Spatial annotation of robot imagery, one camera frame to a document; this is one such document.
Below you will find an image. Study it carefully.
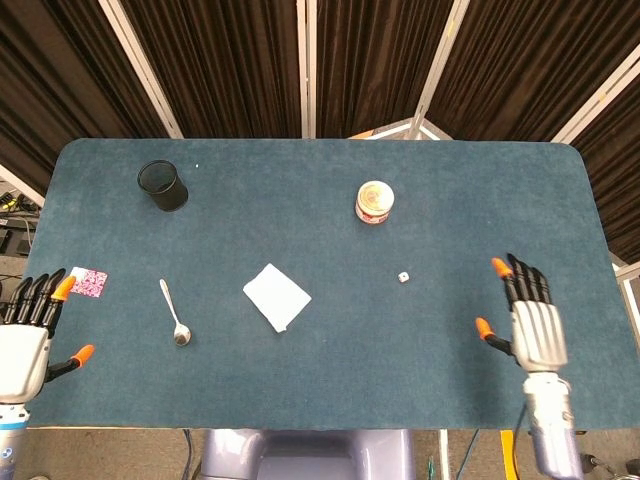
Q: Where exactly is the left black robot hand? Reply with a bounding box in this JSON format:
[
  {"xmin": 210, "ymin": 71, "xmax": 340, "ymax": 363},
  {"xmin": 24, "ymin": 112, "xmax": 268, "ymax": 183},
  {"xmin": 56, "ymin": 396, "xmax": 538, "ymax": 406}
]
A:
[{"xmin": 0, "ymin": 268, "xmax": 95, "ymax": 405}]

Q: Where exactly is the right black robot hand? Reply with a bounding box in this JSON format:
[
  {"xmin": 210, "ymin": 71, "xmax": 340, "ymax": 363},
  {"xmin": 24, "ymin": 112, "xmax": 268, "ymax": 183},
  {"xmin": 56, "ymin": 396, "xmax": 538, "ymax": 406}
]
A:
[{"xmin": 474, "ymin": 253, "xmax": 570, "ymax": 374}]

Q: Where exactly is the pink patterned square card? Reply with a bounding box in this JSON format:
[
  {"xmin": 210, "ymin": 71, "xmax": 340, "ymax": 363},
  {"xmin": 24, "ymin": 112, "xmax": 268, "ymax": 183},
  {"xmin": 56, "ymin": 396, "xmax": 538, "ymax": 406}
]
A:
[{"xmin": 69, "ymin": 266, "xmax": 109, "ymax": 300}]

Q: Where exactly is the yellow floor strip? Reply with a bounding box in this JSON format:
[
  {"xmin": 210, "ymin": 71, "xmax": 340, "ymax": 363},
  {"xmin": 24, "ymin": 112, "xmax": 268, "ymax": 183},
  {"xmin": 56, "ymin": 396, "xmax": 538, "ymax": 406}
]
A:
[{"xmin": 501, "ymin": 429, "xmax": 517, "ymax": 480}]

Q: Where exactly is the silver metal spoon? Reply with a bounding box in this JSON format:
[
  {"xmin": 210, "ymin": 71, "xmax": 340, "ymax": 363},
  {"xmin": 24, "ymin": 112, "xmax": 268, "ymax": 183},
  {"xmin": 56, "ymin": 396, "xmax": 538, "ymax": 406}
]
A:
[{"xmin": 158, "ymin": 278, "xmax": 193, "ymax": 348}]

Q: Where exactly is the brown curtain partition panel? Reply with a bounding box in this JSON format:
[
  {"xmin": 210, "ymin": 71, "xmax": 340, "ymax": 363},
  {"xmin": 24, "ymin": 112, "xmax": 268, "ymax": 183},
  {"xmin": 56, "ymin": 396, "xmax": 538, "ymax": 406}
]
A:
[
  {"xmin": 424, "ymin": 0, "xmax": 640, "ymax": 144},
  {"xmin": 0, "ymin": 0, "xmax": 171, "ymax": 184},
  {"xmin": 99, "ymin": 0, "xmax": 309, "ymax": 140},
  {"xmin": 307, "ymin": 0, "xmax": 469, "ymax": 140},
  {"xmin": 552, "ymin": 44, "xmax": 640, "ymax": 264}
]

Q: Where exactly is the clear plastic rubber band jar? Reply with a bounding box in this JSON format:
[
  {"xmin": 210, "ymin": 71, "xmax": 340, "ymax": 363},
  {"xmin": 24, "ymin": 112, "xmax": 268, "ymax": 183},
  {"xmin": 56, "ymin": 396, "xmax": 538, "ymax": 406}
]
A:
[{"xmin": 354, "ymin": 180, "xmax": 396, "ymax": 225}]

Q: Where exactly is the blue felt table cover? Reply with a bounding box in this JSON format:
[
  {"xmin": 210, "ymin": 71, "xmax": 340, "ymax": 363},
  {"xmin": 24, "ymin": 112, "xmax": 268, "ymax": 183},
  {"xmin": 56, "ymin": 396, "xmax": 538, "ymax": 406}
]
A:
[{"xmin": 22, "ymin": 138, "xmax": 626, "ymax": 431}]

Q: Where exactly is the black mesh pen holder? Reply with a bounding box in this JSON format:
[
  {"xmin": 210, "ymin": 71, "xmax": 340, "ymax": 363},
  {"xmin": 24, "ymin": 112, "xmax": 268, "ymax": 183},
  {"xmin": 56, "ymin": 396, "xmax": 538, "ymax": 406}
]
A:
[{"xmin": 137, "ymin": 159, "xmax": 190, "ymax": 213}]

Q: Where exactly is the grey purple robot torso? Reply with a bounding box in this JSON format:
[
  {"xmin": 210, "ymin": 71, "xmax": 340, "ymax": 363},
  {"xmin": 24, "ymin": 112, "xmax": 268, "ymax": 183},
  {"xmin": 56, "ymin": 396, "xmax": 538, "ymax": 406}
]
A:
[{"xmin": 199, "ymin": 428, "xmax": 419, "ymax": 480}]

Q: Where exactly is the white folded napkin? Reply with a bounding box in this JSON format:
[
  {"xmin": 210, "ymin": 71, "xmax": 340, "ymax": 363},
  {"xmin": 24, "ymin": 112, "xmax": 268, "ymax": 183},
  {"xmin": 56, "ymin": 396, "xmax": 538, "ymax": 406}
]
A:
[{"xmin": 242, "ymin": 263, "xmax": 313, "ymax": 334}]

